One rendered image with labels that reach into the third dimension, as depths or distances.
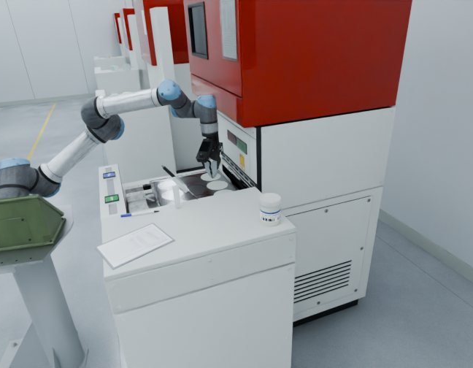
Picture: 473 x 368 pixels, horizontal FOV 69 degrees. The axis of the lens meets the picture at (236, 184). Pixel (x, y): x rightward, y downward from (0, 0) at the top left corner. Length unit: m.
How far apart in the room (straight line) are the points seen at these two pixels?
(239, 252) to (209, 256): 0.10
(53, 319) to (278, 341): 1.04
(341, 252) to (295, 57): 1.04
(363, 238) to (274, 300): 0.79
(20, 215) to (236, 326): 0.92
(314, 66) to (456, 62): 1.29
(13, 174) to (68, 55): 7.77
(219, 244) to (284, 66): 0.70
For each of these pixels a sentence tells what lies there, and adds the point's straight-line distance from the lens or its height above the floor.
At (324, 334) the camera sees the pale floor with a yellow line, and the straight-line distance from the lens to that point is 2.14.
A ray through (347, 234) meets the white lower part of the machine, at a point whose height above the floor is 0.58.
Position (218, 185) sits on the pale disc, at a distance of 1.62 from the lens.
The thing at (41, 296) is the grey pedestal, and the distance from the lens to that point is 1.82.
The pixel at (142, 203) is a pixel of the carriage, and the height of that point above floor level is 0.88.
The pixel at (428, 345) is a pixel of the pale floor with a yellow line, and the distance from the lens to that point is 2.26.
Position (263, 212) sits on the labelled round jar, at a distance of 1.16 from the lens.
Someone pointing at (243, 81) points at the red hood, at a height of 1.40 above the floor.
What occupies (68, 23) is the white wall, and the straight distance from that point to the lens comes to 9.32.
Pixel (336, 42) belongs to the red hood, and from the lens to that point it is 1.48.
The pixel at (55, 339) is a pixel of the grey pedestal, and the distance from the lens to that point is 1.99.
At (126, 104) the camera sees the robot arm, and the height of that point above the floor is 1.32.
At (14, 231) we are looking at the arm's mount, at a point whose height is 0.90.
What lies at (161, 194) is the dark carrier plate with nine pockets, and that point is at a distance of 1.60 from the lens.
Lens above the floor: 1.61
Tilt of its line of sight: 26 degrees down
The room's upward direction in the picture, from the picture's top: 3 degrees counter-clockwise
